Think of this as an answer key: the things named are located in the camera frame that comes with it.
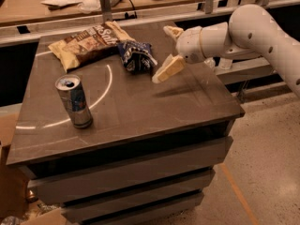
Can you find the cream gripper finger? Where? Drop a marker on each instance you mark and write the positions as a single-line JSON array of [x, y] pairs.
[[171, 66], [173, 32]]

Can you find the brown chip bag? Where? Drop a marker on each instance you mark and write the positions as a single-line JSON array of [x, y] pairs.
[[89, 45]]

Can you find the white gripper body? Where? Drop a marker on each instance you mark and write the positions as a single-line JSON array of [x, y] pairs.
[[188, 46]]

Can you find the brown cardboard box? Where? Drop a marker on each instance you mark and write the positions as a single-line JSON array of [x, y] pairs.
[[16, 206]]

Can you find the clear sanitizer bottle right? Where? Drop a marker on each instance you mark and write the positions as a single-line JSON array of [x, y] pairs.
[[225, 64]]

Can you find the silver blue drink can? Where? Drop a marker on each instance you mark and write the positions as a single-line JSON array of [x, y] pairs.
[[70, 90]]

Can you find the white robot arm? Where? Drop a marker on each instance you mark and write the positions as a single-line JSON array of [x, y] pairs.
[[250, 32]]

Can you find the grey drawer cabinet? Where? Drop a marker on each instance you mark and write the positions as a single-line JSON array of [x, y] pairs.
[[150, 150]]

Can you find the blue chip bag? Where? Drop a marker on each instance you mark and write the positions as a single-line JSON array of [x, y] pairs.
[[136, 56]]

